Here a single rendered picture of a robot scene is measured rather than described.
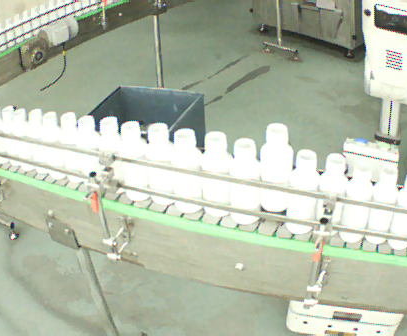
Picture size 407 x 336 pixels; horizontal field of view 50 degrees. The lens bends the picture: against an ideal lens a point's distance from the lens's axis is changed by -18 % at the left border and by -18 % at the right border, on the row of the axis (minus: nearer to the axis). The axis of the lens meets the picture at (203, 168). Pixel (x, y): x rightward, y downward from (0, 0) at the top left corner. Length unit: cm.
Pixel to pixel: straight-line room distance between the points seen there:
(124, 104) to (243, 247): 89
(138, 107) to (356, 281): 105
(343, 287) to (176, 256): 38
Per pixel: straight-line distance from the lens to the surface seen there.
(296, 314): 190
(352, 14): 453
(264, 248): 99
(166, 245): 109
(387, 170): 91
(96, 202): 101
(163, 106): 168
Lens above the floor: 165
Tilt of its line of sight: 34 degrees down
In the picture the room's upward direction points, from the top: 4 degrees counter-clockwise
